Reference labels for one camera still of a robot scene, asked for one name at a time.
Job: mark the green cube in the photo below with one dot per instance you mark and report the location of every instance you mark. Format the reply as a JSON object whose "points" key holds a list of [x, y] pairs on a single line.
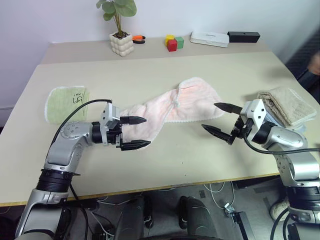
{"points": [[180, 43]]}

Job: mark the yellow cube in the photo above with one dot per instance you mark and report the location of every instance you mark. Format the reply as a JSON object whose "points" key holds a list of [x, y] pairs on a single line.
{"points": [[169, 37]]}

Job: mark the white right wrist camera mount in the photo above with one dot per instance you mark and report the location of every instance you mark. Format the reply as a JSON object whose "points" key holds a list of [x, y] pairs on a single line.
{"points": [[257, 110]]}

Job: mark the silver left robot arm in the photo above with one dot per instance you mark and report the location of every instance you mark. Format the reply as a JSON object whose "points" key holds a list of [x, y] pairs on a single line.
{"points": [[62, 150]]}

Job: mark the long black box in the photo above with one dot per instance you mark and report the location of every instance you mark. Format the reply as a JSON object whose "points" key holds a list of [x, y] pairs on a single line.
{"points": [[243, 37]]}

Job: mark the red cube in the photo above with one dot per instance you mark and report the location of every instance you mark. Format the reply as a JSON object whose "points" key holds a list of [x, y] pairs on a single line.
{"points": [[172, 46]]}

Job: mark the green plant in white pot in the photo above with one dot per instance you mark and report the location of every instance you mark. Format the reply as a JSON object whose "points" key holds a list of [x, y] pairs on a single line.
{"points": [[121, 45]]}

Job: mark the beige folded towel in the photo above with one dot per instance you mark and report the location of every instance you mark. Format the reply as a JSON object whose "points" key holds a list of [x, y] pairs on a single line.
{"points": [[287, 105]]}

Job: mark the orange and black hand tool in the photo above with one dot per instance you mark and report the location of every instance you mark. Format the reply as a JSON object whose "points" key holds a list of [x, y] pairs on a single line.
{"points": [[138, 38]]}

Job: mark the dark rounded shape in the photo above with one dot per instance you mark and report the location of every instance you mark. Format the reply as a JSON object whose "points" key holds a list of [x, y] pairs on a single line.
{"points": [[195, 220], [130, 220]]}

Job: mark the white shoe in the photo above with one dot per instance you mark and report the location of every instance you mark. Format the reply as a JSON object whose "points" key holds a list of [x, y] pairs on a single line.
{"points": [[278, 208]]}

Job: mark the black floor bar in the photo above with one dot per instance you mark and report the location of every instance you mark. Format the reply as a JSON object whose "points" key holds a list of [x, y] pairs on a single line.
{"points": [[241, 225]]}

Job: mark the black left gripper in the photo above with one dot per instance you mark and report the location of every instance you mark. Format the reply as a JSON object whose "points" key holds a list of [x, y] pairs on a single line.
{"points": [[113, 138]]}

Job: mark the flat white box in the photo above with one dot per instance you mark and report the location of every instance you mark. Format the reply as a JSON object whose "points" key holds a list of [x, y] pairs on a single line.
{"points": [[208, 38]]}

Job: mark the pink fleece towel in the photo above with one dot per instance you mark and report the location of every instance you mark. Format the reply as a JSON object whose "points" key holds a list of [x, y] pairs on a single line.
{"points": [[190, 100]]}

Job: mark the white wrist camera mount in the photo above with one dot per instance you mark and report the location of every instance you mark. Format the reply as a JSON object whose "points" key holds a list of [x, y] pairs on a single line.
{"points": [[257, 110], [111, 113]]}

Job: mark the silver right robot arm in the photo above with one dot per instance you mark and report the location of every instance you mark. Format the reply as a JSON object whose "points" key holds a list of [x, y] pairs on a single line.
{"points": [[287, 137]]}

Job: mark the person in dark clothes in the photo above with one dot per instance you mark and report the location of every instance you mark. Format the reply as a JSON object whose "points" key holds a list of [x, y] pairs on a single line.
{"points": [[311, 80]]}

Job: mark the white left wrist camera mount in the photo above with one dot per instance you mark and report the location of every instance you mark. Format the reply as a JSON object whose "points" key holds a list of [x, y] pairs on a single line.
{"points": [[111, 113]]}

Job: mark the metal clamp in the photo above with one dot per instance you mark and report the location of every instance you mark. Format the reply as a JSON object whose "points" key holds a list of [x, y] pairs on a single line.
{"points": [[228, 209]]}

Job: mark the green cloth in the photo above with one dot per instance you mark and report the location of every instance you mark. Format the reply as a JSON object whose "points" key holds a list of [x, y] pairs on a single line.
{"points": [[60, 105]]}

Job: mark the blue cloth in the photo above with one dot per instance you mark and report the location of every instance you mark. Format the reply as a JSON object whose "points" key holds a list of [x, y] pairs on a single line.
{"points": [[301, 128]]}

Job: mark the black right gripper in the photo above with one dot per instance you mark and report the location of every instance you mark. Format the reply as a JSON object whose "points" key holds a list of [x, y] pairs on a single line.
{"points": [[240, 130]]}

